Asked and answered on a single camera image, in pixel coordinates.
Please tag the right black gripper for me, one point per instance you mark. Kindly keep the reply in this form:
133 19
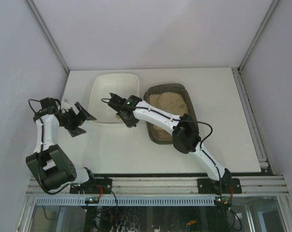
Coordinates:
124 115

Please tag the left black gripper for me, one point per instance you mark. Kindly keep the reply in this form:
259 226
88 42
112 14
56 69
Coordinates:
76 120

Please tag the brown translucent litter box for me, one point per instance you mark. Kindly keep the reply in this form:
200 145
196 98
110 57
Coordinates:
172 98

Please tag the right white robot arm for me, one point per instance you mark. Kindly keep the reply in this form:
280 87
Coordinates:
183 129

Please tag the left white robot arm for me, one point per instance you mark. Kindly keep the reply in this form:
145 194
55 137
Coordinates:
49 164

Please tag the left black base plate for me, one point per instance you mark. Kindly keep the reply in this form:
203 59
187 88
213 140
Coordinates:
97 186

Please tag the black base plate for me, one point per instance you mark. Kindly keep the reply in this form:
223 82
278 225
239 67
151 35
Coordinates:
208 186
97 186

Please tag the aluminium mounting rail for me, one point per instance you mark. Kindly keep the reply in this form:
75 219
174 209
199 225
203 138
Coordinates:
150 186

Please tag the grey slotted cable duct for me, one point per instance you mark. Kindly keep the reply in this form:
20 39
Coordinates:
127 201

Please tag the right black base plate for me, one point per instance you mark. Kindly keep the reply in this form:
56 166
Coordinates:
208 186

